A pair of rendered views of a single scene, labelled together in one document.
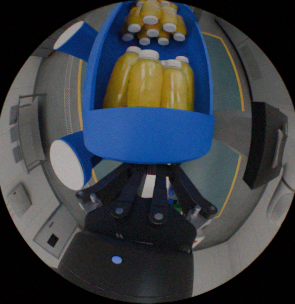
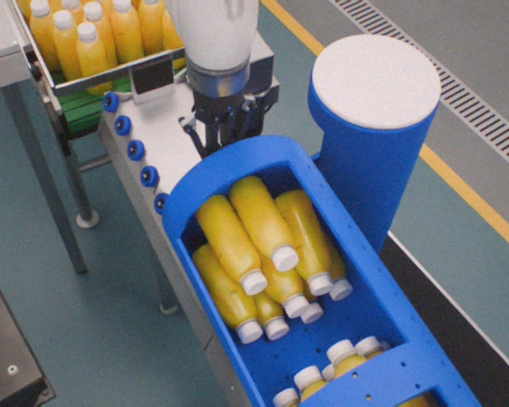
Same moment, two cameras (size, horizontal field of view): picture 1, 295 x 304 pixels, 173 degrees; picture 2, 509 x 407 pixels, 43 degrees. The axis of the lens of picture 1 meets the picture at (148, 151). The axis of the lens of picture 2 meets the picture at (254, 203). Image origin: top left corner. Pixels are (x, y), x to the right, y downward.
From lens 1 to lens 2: 0.92 m
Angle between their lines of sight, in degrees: 14
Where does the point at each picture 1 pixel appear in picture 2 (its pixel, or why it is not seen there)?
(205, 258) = not seen: outside the picture
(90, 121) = (283, 153)
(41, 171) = not seen: outside the picture
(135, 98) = (267, 203)
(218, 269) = not seen: outside the picture
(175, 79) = (241, 249)
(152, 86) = (256, 220)
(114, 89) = (299, 209)
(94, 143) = (271, 140)
